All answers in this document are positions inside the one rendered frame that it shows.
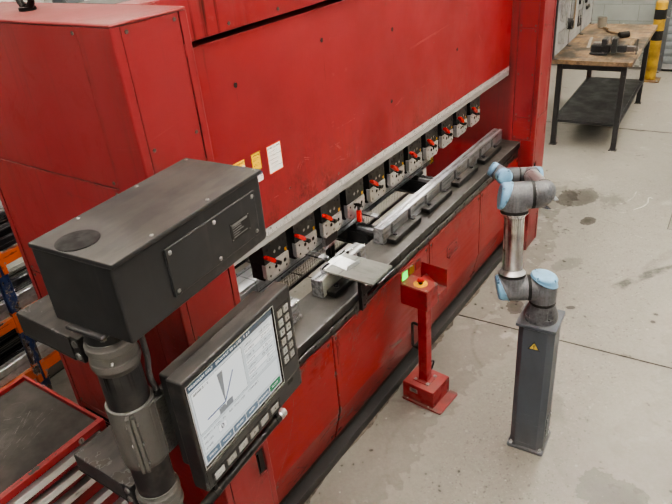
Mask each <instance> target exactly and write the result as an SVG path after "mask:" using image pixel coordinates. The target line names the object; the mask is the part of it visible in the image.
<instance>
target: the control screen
mask: <svg viewBox="0 0 672 504"><path fill-rule="evenodd" d="M281 382H282V378H281V371H280V365H279V359H278V353H277V347H276V340H275V334H274V328H273V322H272V316H271V309H269V310H268V311H267V312H266V313H265V314H264V315H263V316H262V317H261V318H260V319H259V320H258V321H257V322H256V323H254V324H253V325H252V326H251V327H250V328H249V329H248V330H247V331H246V332H245V333H244V334H243V335H242V336H241V337H240V338H239V339H238V340H237V341H236V342H234V343H233V344H232V345H231V346H230V347H229V348H228V349H227V350H226V351H225V352H224V353H223V354H222V355H221V356H220V357H219V358H218V359H217V360H216V361H214V362H213V363H212V364H211V365H210V366H209V367H208V368H207V369H206V370H205V371H204V372H203V373H202V374H201V375H200V376H199V377H198V378H197V379H196V380H194V381H193V382H192V383H191V384H190V385H189V386H188V387H187V388H186V390H187V394H188V398H189V401H190V405H191V409H192V413H193V417H194V420H195V424H196V428H197V432H198V436H199V439H200V443H201V447H202V451H203V455H204V459H205V462H206V466H208V465H209V463H210V462H211V461H212V460H213V459H214V458H215V457H216V455H217V454H218V453H219V452H220V451H221V450H222V449H223V448H224V446H225V445H226V444H227V443H228V442H229V441H230V440H231V439H232V437H233V436H234V435H235V434H236V433H237V432H238V431H239V429H240V428H241V427H242V426H243V425H244V424H245V423H246V422H247V420H248V419H249V418H250V417H251V416H252V415H253V414H254V413H255V411H256V410H257V409H258V408H259V407H260V406H261V405H262V404H263V402H264V401H265V400H266V399H267V398H268V397H269V396H270V394H271V393H272V392H273V391H274V390H275V389H276V388H277V387H278V385H279V384H280V383H281ZM225 419H226V420H227V426H226V427H225V428H224V429H223V430H222V431H221V432H219V428H218V427H219V425H220V424H221V423H222V422H223V421H224V420H225Z"/></svg>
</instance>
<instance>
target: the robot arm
mask: <svg viewBox="0 0 672 504"><path fill-rule="evenodd" d="M487 175H488V176H490V177H491V178H494V179H495V180H496V181H497V182H498V183H500V184H501V185H500V187H499V190H498V195H497V209H499V210H500V213H501V214H502V215H503V216H504V231H503V265H502V268H501V269H500V270H499V275H498V274H497V275H495V284H496V290H497V295H498V298H499V299H500V300H502V301H523V300H529V302H528V304H527V305H526V307H525V309H524V319H525V320H526V321H527V322H528V323H530V324H532V325H534V326H539V327H548V326H552V325H554V324H556V323H557V321H558V317H559V314H558V310H557V307H556V298H557V289H558V277H557V276H556V275H555V274H554V273H553V272H551V271H549V270H546V269H535V270H533V271H532V272H531V274H526V271H525V270H524V269H523V245H524V221H525V216H526V215H528V213H529V209H534V208H544V209H549V210H550V209H551V208H550V207H549V206H547V205H548V204H549V203H551V202H552V201H553V200H554V201H558V200H559V199H558V198H557V197H556V187H555V185H554V183H553V182H552V181H550V180H548V179H545V178H544V172H543V168H542V167H537V166H533V167H509V168H506V167H504V166H502V165H501V164H499V163H496V162H493V163H492V164H491V166H490V167H489V169H488V171H487Z"/></svg>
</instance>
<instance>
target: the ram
mask: <svg viewBox="0 0 672 504"><path fill-rule="evenodd" d="M512 6H513V0H327V1H324V2H321V3H318V4H314V5H311V6H308V7H304V8H301V9H298V10H295V11H291V12H288V13H285V14H282V15H278V16H275V17H272V18H268V19H265V20H262V21H259V22H255V23H252V24H249V25H246V26H242V27H239V28H236V29H232V30H229V31H226V32H223V33H219V34H216V35H213V36H210V37H206V38H203V39H200V40H196V41H193V42H192V46H193V51H194V57H195V62H196V67H197V72H198V78H199V83H200V88H201V94H202V99H203V104H204V110H205V115H206V120H207V125H208V131H209V136H210V141H211V147H212V152H213V157H214V162H216V163H222V164H229V165H233V164H235V163H237V162H239V161H241V160H243V159H244V162H245V167H248V168H253V167H252V160H251V155H252V154H254V153H256V152H258V151H260V157H261V164H262V168H261V169H260V170H261V171H263V177H264V179H263V180H262V181H260V182H259V188H260V195H261V201H262V208H263V215H264V222H265V228H266V229H267V228H269V227H270V226H272V225H273V224H275V223H276V222H278V221H279V220H281V219H282V218H284V217H285V216H287V215H288V214H290V213H291V212H293V211H294V210H295V209H297V208H298V207H300V206H301V205H303V204H304V203H306V202H307V201H309V200H310V199H312V198H313V197H315V196H316V195H318V194H319V193H321V192H322V191H324V190H325V189H327V188H328V187H330V186H331V185H333V184H334V183H336V182H337V181H339V180H340V179H342V178H343V177H345V176H346V175H348V174H349V173H351V172H352V171H354V170H355V169H357V168H358V167H360V166H361V165H363V164H364V163H365V162H367V161H368V160H370V159H371V158H373V157H374V156H376V155H377V154H379V153H380V152H382V151H383V150H385V149H386V148H388V147H389V146H391V145H392V144H394V143H395V142H397V141H398V140H400V139H401V138H403V137H404V136H406V135H407V134H409V133H410V132H412V131H413V130H415V129H416V128H418V127H419V126H421V125H422V124H424V123H425V122H427V121H428V120H430V119H431V118H433V117H434V116H435V115H437V114H438V113H440V112H441V111H443V110H444V109H446V108H447V107H449V106H450V105H452V104H453V103H455V102H456V101H458V100H459V99H461V98H462V97H464V96H465V95H467V94H468V93H470V92H471V91H473V90H474V89H476V88H477V87H479V86H480V85H482V84H483V83H485V82H486V81H488V80H489V79H491V78H492V77H494V76H495V75H497V74H498V73H500V72H501V71H503V70H504V69H505V68H507V67H508V66H509V61H510V42H511V24H512ZM508 75H509V71H508V72H506V73H505V74H503V75H502V76H501V77H499V78H498V79H496V80H495V81H493V82H492V83H490V84H489V85H487V86H486V87H485V88H483V89H482V90H480V91H479V92H477V93H476V94H474V95H473V96H471V97H470V98H468V99H467V100H466V101H464V102H463V103H461V104H460V105H458V106H457V107H455V108H454V109H452V110H451V111H449V112H448V113H447V114H445V115H444V116H442V117H441V118H439V119H438V120H436V121H435V122H433V123H432V124H431V125H429V126H428V127H426V128H425V129H423V130H422V131H420V132H419V133H417V134H416V135H414V136H413V137H412V138H410V139H409V140H407V141H406V142H404V143H403V144H401V145H400V146H398V147H397V148H395V149H394V150H393V151H391V152H390V153H388V154H387V155H385V156H384V157H382V158H381V159H379V160H378V161H377V162H375V163H374V164H372V165H371V166H369V167H368V168H366V169H365V170H363V171H362V172H360V173H359V174H358V175H356V176H355V177H353V178H352V179H350V180H349V181H347V182H346V183H344V184H343V185H341V186H340V187H339V188H337V189H336V190H334V191H333V192H331V193H330V194H328V195H327V196H325V197H324V198H323V199H321V200H320V201H318V202H317V203H315V204H314V205H312V206H311V207H309V208H308V209H306V210H305V211H304V212H302V213H301V214H299V215H298V216H296V217H295V218H293V219H292V220H290V221H289V222H287V223H286V224H285V225H283V226H282V227H280V228H279V229H277V230H276V231H274V232H273V233H271V234H270V235H269V236H267V237H266V238H265V239H264V240H263V241H262V242H260V243H259V244H258V245H257V246H255V247H254V248H253V249H252V250H250V251H249V252H248V253H247V254H245V255H244V256H243V257H242V258H240V259H239V260H238V261H237V262H235V263H234V266H236V265H237V264H238V263H240V262H241V261H243V260H244V259H246V258H247V257H248V256H250V255H251V254H253V253H254V252H256V251H257V250H258V249H260V248H261V247H263V246H264V245H266V244H267V243H268V242H270V241H271V240H273V239H274V238H276V237H277V236H279V235H280V234H281V233H283V232H284V231H286V230H287V229H289V228H290V227H291V226H293V225H294V224H296V223H297V222H299V221H300V220H301V219H303V218H304V217H306V216H307V215H309V214H310V213H311V212H313V211H314V210H316V209H317V208H319V207H320V206H322V205H323V204H324V203H326V202H327V201H329V200H330V199H332V198H333V197H334V196H336V195H337V194H339V193H340V192H342V191H343V190H344V189H346V188H347V187H349V186H350V185H352V184H353V183H355V182H356V181H357V180H359V179H360V178H362V177H363V176H365V175H366V174H367V173H369V172H370V171H372V170H373V169H375V168H376V167H377V166H379V165H380V164H382V163H383V162H385V161H386V160H387V159H389V158H390V157H392V156H393V155H395V154H396V153H398V152H399V151H400V150H402V149H403V148H405V147H406V146H408V145H409V144H410V143H412V142H413V141H415V140H416V139H418V138H419V137H420V136H422V135H423V134H425V133H426V132H428V131H429V130H431V129H432V128H433V127H435V126H436V125H438V124H439V123H441V122H442V121H443V120H445V119H446V118H448V117H449V116H451V115H452V114H453V113H455V112H456V111H458V110H459V109H461V108H462V107H463V106H465V105H466V104H468V103H469V102H471V101H472V100H474V99H475V98H476V97H478V96H479V95H481V94H482V93H484V92H485V91H486V90H488V89H489V88H491V87H492V86H494V85H495V84H496V83H498V82H499V81H501V80H502V79H504V78H505V77H506V76H508ZM279 140H280V144H281V151H282V159H283V166H284V167H283V168H282V169H280V170H278V171H276V172H275V173H273V174H271V175H270V172H269V165H268V158H267V151H266V147H267V146H269V145H271V144H273V143H275V142H277V141H279Z"/></svg>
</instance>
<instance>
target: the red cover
mask: <svg viewBox="0 0 672 504"><path fill-rule="evenodd" d="M324 1H327V0H130V1H126V2H121V3H117V4H124V5H165V6H184V7H185V10H186V14H187V20H188V25H189V30H190V35H191V41H192V42H193V41H196V40H200V39H203V38H206V37H210V36H213V35H216V34H219V33H223V32H226V31H229V30H232V29H236V28H239V27H242V26H246V25H249V24H252V23H255V22H259V21H262V20H265V19H268V18H272V17H275V16H278V15H282V14H285V13H288V12H291V11H295V10H298V9H301V8H304V7H308V6H311V5H314V4H318V3H321V2H324Z"/></svg>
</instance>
